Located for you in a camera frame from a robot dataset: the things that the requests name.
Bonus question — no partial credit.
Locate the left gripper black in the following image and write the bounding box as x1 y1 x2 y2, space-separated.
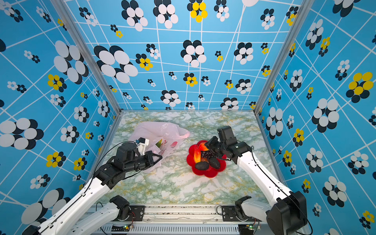
126 150 164 173

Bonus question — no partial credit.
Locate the pink translucent plastic bag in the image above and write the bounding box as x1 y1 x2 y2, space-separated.
129 121 191 173

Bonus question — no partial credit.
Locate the red yellow mango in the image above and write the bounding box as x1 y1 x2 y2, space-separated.
193 149 201 163
198 143 209 153

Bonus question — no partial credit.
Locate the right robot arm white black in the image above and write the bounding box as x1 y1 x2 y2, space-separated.
205 126 309 235

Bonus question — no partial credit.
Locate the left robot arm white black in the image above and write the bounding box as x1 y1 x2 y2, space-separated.
23 138 163 235

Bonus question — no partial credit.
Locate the dark purple grape bunch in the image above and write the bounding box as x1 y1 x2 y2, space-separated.
201 150 215 162

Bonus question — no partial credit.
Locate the dark avocado right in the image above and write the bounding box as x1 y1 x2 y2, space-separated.
209 158 221 170

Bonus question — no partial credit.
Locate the dark avocado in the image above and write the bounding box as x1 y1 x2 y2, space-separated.
209 158 221 170
195 162 210 171

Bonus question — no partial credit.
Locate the dark avocado left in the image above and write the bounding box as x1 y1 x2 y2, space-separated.
195 162 210 171

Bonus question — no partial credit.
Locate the red flower-shaped plate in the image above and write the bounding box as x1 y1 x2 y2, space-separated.
186 140 228 178

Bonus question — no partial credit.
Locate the left green circuit board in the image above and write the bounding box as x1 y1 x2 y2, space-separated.
111 224 133 232

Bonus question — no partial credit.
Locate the green circuit board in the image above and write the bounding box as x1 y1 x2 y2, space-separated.
111 224 133 232
239 224 256 231

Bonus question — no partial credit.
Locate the right green circuit board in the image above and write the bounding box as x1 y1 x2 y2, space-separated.
239 224 256 231

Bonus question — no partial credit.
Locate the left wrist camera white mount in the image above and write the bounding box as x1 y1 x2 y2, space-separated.
136 138 149 156

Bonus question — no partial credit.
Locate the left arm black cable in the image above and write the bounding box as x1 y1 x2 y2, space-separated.
43 140 136 228

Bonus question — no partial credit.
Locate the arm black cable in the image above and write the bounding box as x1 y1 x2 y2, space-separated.
43 140 136 228
249 146 314 235

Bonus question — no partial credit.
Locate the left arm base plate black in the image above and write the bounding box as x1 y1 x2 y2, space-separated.
113 205 145 222

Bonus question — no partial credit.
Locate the aluminium front rail frame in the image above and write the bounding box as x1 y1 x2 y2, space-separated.
54 203 312 235

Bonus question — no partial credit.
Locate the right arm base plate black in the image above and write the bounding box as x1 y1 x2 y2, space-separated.
221 205 259 223

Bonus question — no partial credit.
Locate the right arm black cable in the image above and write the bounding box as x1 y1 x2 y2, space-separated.
249 146 314 235

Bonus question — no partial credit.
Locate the right aluminium corner post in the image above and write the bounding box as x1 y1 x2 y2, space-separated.
254 0 314 114

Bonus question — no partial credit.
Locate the aluminium corner post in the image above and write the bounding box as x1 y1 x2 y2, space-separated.
51 1 121 115
254 0 314 114

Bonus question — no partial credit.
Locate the left aluminium corner post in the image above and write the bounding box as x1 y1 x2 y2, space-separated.
51 1 121 115

